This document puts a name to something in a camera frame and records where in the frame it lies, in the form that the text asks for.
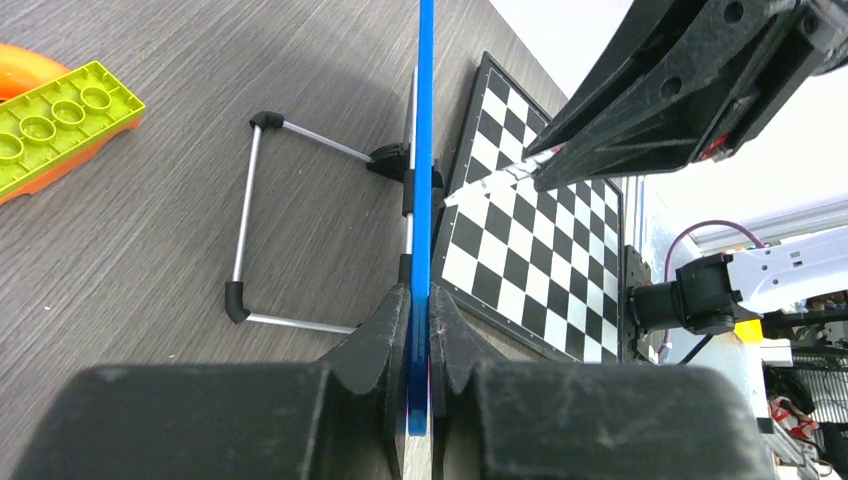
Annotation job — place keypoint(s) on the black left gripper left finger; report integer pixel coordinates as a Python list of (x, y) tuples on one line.
[(339, 417)]

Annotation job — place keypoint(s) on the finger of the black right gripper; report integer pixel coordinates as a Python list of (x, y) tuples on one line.
[(658, 88)]

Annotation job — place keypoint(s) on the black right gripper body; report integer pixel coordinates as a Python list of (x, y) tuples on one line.
[(814, 43)]

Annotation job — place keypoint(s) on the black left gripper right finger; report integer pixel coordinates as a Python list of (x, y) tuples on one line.
[(494, 418)]

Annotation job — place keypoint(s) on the blue framed whiteboard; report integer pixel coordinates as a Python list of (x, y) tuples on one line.
[(418, 210)]

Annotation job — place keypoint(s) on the black white marker pen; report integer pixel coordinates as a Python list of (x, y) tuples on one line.
[(502, 178)]

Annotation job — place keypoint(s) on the metal whiteboard stand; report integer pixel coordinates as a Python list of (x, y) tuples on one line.
[(305, 195)]

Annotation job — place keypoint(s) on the black white checkerboard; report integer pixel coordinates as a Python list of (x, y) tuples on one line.
[(543, 267)]

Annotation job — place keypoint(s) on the green building block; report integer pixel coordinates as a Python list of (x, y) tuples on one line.
[(60, 122)]

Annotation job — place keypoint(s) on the orange green round object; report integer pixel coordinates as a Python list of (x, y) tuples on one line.
[(26, 79)]

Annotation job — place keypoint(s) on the aluminium front frame rail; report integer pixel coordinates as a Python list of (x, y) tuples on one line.
[(821, 215)]

